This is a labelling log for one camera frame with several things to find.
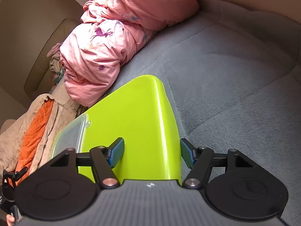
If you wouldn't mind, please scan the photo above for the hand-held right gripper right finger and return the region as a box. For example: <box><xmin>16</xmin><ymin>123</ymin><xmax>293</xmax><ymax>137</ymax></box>
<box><xmin>180</xmin><ymin>138</ymin><xmax>253</xmax><ymax>190</ymax></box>

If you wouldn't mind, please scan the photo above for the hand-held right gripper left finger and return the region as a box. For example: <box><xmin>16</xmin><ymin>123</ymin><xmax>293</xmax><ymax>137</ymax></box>
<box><xmin>49</xmin><ymin>137</ymin><xmax>125</xmax><ymax>190</ymax></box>

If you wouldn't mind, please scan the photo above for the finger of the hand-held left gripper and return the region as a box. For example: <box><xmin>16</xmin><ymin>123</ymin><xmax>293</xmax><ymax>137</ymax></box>
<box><xmin>3</xmin><ymin>167</ymin><xmax>28</xmax><ymax>182</ymax></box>

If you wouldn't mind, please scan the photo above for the green lid with clear window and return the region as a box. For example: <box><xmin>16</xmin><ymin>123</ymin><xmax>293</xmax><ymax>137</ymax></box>
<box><xmin>50</xmin><ymin>75</ymin><xmax>182</xmax><ymax>186</ymax></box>

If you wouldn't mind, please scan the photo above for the orange and beige blanket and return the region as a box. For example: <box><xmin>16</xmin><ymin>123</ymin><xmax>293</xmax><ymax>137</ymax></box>
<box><xmin>0</xmin><ymin>93</ymin><xmax>90</xmax><ymax>177</ymax></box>

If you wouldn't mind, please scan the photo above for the grey plush bed blanket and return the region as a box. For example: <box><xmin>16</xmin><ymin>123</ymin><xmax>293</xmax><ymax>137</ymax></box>
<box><xmin>118</xmin><ymin>0</ymin><xmax>301</xmax><ymax>226</ymax></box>

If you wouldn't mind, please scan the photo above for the pink printed quilt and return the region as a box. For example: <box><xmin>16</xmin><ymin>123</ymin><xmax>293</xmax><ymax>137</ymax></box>
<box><xmin>60</xmin><ymin>0</ymin><xmax>200</xmax><ymax>107</ymax></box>

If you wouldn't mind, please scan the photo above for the crumpled patterned cloth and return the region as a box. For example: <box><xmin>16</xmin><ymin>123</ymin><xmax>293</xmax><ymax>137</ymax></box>
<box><xmin>46</xmin><ymin>42</ymin><xmax>67</xmax><ymax>86</ymax></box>

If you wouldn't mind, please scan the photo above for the beige padded headboard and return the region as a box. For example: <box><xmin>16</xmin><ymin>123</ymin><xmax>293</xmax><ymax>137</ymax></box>
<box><xmin>24</xmin><ymin>19</ymin><xmax>81</xmax><ymax>95</ymax></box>

